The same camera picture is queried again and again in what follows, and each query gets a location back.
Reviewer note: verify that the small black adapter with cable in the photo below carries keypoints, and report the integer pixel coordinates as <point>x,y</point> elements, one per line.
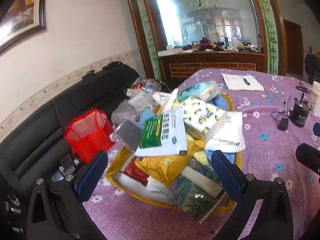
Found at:
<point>281,118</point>

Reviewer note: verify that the teal tube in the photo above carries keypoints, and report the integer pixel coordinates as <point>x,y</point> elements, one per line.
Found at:
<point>205,91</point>

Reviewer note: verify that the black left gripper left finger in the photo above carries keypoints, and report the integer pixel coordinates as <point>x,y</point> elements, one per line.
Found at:
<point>56,208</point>

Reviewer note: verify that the yellow-rimmed white storage box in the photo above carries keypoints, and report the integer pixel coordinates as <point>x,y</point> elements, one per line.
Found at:
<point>139,192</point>

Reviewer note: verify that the dark red gold-print pouch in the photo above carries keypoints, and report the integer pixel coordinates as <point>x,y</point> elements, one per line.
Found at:
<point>136,173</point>

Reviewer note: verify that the framed wall painting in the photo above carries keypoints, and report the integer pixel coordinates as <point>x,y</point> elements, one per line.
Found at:
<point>23,18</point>

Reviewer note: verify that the yellow snack packet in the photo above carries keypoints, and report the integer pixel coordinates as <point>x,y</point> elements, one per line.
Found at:
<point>167,168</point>

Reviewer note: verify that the large wall mirror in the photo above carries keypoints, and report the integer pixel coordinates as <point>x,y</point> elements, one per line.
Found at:
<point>188,21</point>

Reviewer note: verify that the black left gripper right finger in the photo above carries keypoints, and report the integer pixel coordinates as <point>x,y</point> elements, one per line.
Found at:
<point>274,220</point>

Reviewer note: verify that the floral green plastic packet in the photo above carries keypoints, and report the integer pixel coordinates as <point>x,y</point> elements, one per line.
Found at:
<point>197,191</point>

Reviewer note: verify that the white plastic jar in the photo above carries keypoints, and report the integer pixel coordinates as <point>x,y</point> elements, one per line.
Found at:
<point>314,103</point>

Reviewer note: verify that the person in dark clothes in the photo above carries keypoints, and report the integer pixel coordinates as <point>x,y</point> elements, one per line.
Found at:
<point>311,65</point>

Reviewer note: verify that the black item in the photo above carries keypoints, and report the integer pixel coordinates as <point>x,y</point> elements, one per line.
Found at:
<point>128,134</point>

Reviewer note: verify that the purple floral tablecloth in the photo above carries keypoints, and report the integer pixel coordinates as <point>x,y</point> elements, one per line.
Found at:
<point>269,153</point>

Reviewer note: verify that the black leather sofa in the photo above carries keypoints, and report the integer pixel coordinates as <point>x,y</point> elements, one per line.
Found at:
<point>35,148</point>

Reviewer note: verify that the white paper notepad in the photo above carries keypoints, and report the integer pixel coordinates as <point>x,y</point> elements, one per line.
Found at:
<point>236,83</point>

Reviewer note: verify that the blue knitted towel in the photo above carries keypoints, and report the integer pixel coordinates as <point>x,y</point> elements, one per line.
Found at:
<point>218,140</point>

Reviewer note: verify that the green white seed packet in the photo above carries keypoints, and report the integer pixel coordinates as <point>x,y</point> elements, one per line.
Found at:
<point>163,134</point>

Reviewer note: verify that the lemon-print tissue pack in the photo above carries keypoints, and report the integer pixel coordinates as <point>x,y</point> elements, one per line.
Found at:
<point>202,120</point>

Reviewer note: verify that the red plastic bag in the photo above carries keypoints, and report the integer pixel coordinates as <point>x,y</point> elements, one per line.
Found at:
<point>89,133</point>

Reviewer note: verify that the black electric motor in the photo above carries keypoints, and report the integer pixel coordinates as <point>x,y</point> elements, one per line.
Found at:
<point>300,112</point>

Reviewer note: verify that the wooden cabinet shelf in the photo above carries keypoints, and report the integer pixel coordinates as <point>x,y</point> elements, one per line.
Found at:
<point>183,65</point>

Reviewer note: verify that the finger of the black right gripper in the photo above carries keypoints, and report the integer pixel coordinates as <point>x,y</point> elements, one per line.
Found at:
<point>309,157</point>
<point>316,129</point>

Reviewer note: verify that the black marker pen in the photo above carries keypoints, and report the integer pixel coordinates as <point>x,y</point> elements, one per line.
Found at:
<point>245,80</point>

